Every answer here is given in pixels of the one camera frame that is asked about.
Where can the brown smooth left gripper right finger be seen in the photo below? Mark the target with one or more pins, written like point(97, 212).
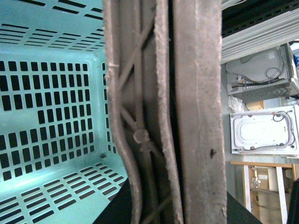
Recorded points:
point(197, 53)

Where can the brown ribbed left gripper left finger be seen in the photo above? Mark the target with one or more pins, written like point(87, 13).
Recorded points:
point(137, 50)

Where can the black lower display tray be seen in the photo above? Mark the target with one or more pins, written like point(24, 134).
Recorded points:
point(119, 210)

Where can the grey appliance upper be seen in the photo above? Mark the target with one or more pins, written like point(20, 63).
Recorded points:
point(264, 75)

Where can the wooden white shelf frame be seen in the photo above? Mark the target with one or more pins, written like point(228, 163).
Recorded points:
point(267, 189)

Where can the light green plastic basket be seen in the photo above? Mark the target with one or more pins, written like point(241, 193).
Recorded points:
point(58, 162)

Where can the black perforated shelf post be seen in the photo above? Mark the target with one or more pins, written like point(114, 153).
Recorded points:
point(247, 13)

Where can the white washing machine back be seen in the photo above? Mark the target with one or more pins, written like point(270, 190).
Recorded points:
point(273, 131)

